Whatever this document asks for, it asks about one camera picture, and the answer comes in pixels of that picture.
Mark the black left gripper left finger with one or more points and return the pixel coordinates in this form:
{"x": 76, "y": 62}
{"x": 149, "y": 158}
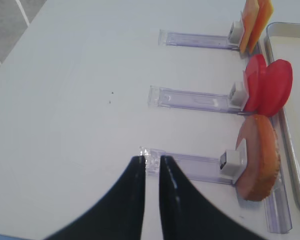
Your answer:
{"x": 118, "y": 215}

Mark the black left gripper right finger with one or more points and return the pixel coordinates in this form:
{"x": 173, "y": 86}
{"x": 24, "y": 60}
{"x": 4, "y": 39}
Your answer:
{"x": 187, "y": 215}

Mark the toasted bread slice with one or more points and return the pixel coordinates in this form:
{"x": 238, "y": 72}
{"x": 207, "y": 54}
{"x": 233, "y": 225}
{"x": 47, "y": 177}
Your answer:
{"x": 269, "y": 160}

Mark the clear acrylic bread holder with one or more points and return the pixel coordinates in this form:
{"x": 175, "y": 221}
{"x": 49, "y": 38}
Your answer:
{"x": 207, "y": 169}

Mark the pale bread slice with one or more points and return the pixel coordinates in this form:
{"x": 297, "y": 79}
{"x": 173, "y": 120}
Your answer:
{"x": 247, "y": 183}

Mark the clear acrylic tomato holder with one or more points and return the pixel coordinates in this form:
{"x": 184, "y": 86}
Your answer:
{"x": 181, "y": 99}

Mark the red tomato slice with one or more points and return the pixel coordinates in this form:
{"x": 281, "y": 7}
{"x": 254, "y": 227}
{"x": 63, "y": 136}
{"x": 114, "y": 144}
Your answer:
{"x": 253, "y": 80}
{"x": 276, "y": 89}

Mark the red tomato slice behind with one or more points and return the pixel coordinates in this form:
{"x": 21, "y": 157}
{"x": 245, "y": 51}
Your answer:
{"x": 253, "y": 80}

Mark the clear acrylic cheese holder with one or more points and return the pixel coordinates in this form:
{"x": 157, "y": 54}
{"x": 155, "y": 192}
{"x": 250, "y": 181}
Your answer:
{"x": 171, "y": 38}

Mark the pale orange cheese slice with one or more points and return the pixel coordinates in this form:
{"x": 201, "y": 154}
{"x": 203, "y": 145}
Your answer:
{"x": 249, "y": 16}

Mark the white pusher block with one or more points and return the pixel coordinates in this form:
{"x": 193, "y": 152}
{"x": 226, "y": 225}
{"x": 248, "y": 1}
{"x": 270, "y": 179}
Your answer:
{"x": 232, "y": 164}
{"x": 238, "y": 95}
{"x": 236, "y": 33}

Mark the white metal tray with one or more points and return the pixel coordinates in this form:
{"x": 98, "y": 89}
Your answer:
{"x": 283, "y": 45}

